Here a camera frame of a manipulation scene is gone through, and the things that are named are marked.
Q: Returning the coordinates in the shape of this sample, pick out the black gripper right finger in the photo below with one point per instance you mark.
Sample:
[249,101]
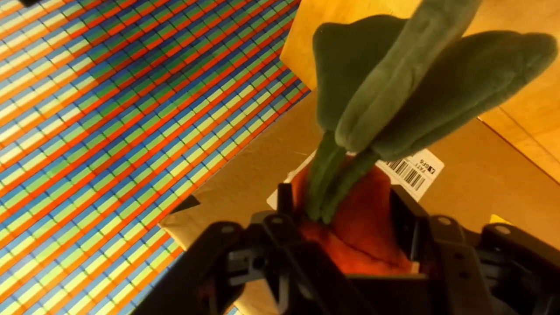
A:
[483,274]

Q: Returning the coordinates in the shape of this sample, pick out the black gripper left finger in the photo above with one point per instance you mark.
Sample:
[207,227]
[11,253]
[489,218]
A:
[233,274]

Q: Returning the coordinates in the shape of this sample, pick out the orange plush ball with tag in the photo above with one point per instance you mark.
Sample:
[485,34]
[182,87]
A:
[361,234]

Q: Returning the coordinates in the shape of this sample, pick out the dark green cloth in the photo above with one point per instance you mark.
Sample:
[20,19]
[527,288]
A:
[408,89]

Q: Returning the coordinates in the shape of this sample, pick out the cardboard box with white label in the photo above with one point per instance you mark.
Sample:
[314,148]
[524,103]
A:
[496,187]

